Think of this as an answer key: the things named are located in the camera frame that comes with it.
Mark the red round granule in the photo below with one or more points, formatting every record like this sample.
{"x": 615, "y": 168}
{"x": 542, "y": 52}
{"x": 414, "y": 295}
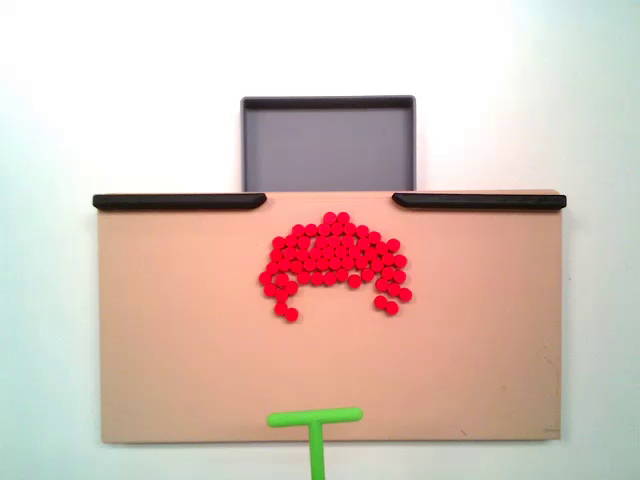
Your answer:
{"x": 311, "y": 230}
{"x": 354, "y": 281}
{"x": 285, "y": 265}
{"x": 387, "y": 273}
{"x": 360, "y": 262}
{"x": 342, "y": 274}
{"x": 400, "y": 260}
{"x": 343, "y": 218}
{"x": 281, "y": 295}
{"x": 374, "y": 237}
{"x": 367, "y": 274}
{"x": 291, "y": 287}
{"x": 298, "y": 230}
{"x": 339, "y": 252}
{"x": 314, "y": 253}
{"x": 291, "y": 314}
{"x": 362, "y": 231}
{"x": 381, "y": 301}
{"x": 388, "y": 259}
{"x": 335, "y": 263}
{"x": 317, "y": 278}
{"x": 376, "y": 265}
{"x": 278, "y": 243}
{"x": 281, "y": 307}
{"x": 297, "y": 265}
{"x": 329, "y": 218}
{"x": 324, "y": 229}
{"x": 304, "y": 242}
{"x": 326, "y": 252}
{"x": 304, "y": 277}
{"x": 349, "y": 229}
{"x": 272, "y": 268}
{"x": 337, "y": 229}
{"x": 405, "y": 294}
{"x": 394, "y": 289}
{"x": 322, "y": 264}
{"x": 399, "y": 276}
{"x": 289, "y": 253}
{"x": 282, "y": 279}
{"x": 382, "y": 285}
{"x": 350, "y": 254}
{"x": 329, "y": 278}
{"x": 269, "y": 288}
{"x": 347, "y": 264}
{"x": 365, "y": 244}
{"x": 291, "y": 241}
{"x": 371, "y": 254}
{"x": 393, "y": 244}
{"x": 310, "y": 264}
{"x": 392, "y": 308}
{"x": 276, "y": 255}
{"x": 265, "y": 277}
{"x": 382, "y": 247}
{"x": 301, "y": 254}

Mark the green T-shaped pusher tool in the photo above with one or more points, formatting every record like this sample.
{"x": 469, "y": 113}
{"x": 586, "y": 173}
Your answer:
{"x": 316, "y": 450}

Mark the grey square container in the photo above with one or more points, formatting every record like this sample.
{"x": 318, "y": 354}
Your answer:
{"x": 325, "y": 145}

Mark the black edge bar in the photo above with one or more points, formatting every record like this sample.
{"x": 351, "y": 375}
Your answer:
{"x": 480, "y": 201}
{"x": 175, "y": 202}

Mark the beige rectangular board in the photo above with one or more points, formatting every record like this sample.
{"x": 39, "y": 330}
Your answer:
{"x": 175, "y": 325}

